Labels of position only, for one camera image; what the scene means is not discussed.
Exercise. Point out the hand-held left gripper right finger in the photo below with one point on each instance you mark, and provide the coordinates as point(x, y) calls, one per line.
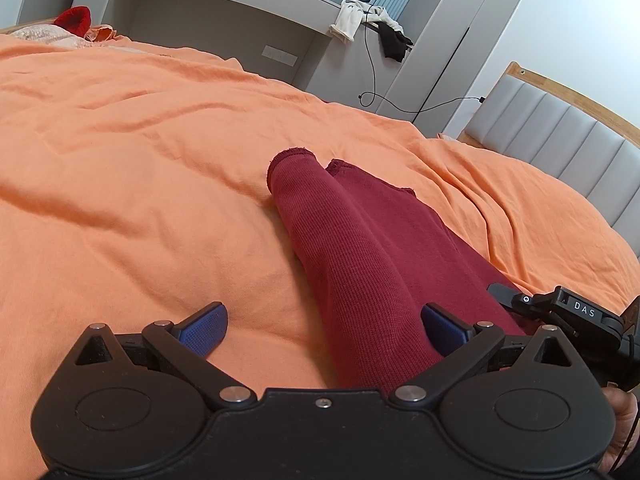
point(441, 329)

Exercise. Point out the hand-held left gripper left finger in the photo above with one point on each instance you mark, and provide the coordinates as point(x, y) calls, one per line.
point(205, 330)

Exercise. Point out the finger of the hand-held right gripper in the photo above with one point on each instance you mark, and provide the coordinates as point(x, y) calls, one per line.
point(510, 296)

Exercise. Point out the maroon knit garment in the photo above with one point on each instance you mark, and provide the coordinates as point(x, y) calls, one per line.
point(360, 240)

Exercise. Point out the person's right hand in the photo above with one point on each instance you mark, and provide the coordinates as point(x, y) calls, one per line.
point(622, 415)

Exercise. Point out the grey padded headboard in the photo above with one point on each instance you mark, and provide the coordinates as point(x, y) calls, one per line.
point(560, 120)

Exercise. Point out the orange bed blanket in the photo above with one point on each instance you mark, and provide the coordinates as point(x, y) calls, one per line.
point(125, 160)

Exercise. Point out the tall grey cabinet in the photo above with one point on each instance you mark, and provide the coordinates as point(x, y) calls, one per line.
point(450, 35)

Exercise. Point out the black cloth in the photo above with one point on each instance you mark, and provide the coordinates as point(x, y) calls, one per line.
point(395, 40)

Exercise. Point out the grey built-in niche unit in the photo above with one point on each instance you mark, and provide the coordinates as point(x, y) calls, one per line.
point(210, 15)

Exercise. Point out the white cloth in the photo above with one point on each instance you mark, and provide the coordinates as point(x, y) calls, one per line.
point(347, 17)

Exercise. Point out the patterned pillow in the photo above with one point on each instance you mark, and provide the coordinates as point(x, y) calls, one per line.
point(45, 35)

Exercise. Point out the red knit hat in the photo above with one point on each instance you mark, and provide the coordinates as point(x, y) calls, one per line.
point(74, 19)

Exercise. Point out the white wall socket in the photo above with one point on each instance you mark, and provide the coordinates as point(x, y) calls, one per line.
point(280, 55)

